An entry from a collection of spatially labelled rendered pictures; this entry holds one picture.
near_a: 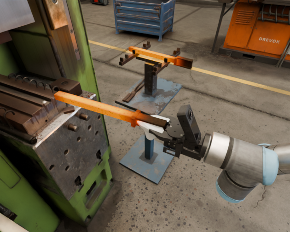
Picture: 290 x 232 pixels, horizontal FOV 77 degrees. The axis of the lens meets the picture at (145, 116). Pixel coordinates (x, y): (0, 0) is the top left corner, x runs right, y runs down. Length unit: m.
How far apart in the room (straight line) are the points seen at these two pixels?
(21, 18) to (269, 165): 0.79
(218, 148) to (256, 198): 1.32
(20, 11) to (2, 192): 0.75
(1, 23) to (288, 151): 0.87
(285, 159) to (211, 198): 1.08
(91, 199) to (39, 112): 0.83
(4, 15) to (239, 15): 3.49
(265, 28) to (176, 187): 3.00
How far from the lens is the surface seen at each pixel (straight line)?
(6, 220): 1.01
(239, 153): 0.51
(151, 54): 1.08
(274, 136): 2.36
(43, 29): 0.99
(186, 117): 0.45
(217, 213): 1.62
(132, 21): 4.53
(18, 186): 1.12
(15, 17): 0.72
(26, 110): 0.83
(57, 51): 1.01
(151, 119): 0.54
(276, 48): 3.89
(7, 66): 1.28
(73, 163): 0.99
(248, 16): 3.79
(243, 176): 0.54
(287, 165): 0.64
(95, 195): 1.45
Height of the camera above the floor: 1.44
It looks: 42 degrees down
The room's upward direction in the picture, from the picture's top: straight up
